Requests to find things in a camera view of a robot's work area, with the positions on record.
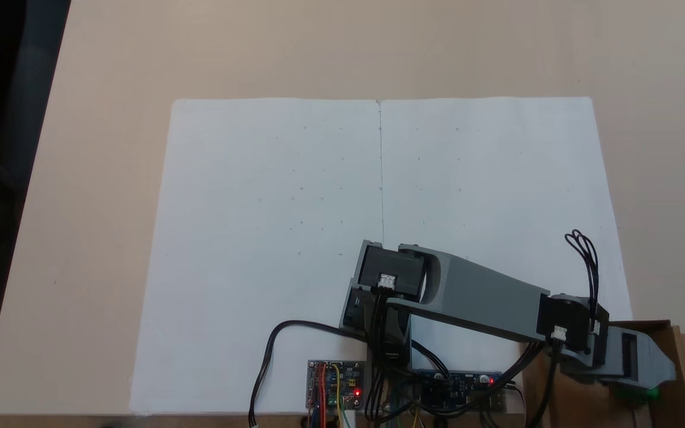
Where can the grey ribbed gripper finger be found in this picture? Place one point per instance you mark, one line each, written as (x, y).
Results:
(654, 362)

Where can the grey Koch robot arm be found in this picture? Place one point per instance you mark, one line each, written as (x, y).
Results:
(485, 297)

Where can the blue circuit board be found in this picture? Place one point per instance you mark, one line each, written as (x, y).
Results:
(467, 383)

